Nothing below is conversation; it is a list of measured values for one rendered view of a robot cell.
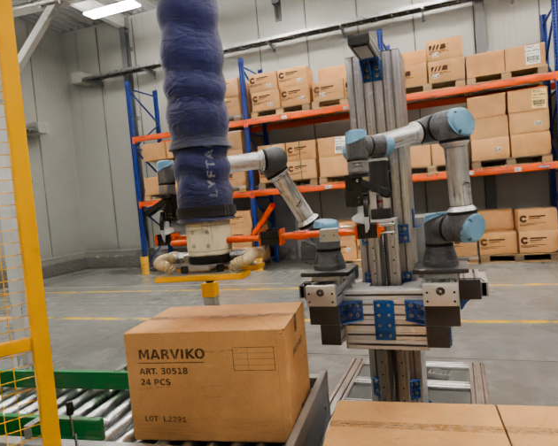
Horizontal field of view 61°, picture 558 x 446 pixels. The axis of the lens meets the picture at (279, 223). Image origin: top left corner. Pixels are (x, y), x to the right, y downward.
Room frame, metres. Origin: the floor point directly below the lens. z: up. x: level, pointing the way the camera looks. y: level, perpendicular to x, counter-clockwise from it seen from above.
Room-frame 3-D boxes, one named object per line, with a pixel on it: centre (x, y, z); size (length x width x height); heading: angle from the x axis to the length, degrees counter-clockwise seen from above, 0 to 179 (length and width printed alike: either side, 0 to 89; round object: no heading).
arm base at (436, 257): (2.06, -0.68, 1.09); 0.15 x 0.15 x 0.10
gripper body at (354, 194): (1.70, -0.29, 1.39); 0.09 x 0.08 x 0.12; 76
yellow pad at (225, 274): (1.74, 0.29, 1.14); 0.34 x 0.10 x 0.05; 77
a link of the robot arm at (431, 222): (2.05, -0.69, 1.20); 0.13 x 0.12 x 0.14; 28
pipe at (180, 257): (1.83, 0.27, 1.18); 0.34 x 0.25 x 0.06; 77
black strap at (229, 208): (1.83, 0.27, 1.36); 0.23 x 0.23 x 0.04
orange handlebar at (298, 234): (1.90, 0.05, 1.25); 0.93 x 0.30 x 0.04; 77
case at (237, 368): (1.85, 0.26, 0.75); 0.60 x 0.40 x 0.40; 78
